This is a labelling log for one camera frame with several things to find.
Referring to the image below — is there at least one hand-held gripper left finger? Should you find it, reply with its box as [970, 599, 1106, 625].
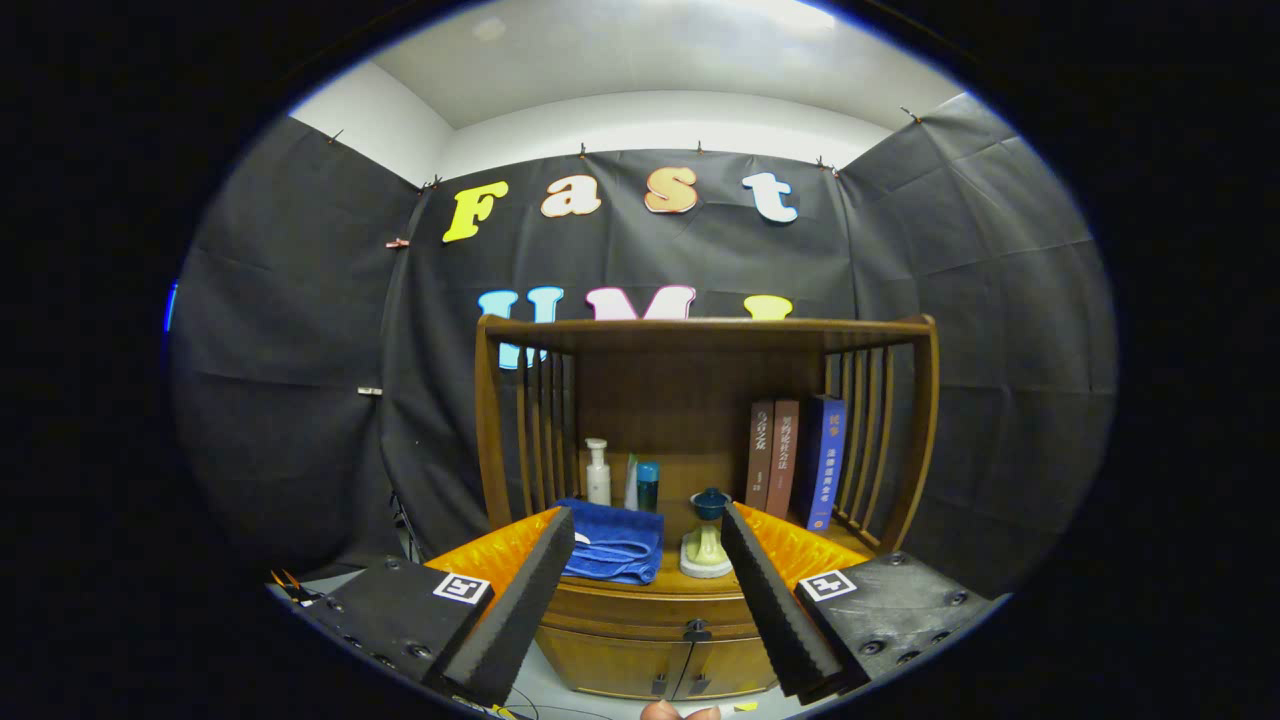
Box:
[268, 505, 577, 707]

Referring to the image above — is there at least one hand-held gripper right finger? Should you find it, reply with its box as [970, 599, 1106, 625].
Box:
[720, 501, 1006, 704]

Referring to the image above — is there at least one wooden cabinet door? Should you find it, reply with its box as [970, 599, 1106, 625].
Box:
[685, 628, 779, 698]
[535, 625, 691, 701]

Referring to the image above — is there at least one wooden countertop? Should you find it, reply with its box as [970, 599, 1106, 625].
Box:
[555, 455, 886, 598]

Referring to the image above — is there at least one wooden cabinet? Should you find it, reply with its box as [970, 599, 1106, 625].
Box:
[474, 314, 941, 701]

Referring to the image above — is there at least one folded blue towel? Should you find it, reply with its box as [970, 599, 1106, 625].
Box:
[555, 497, 665, 585]

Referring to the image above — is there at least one reddish brown book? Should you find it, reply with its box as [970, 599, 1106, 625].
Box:
[765, 398, 801, 521]

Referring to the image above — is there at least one dark brown book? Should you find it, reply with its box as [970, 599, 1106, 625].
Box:
[745, 400, 776, 513]

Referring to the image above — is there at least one blue book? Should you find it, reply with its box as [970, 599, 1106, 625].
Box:
[797, 394, 848, 532]

